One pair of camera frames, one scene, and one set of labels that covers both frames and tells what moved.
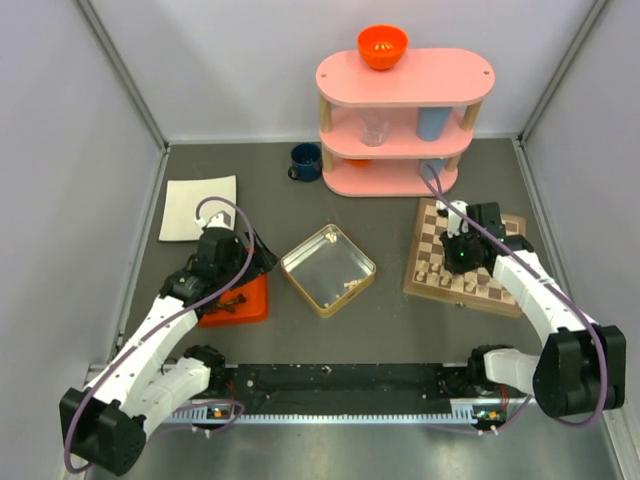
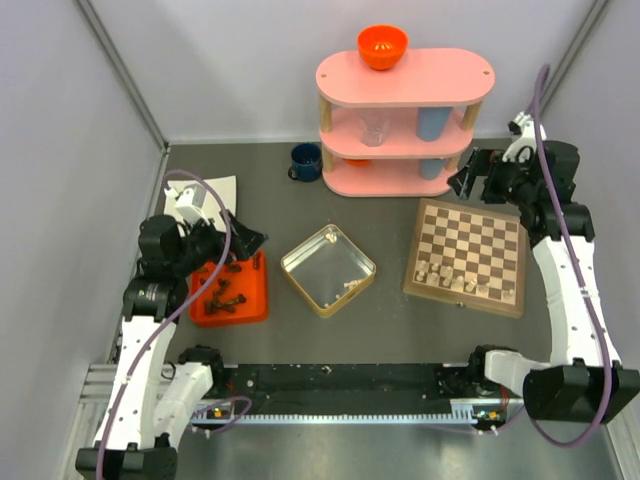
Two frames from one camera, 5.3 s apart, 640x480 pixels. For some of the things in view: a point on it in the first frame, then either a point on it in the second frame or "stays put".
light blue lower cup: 437,164 stays put
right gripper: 451,262 -> 488,194
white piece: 434,276 stays put
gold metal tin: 328,269 stays put
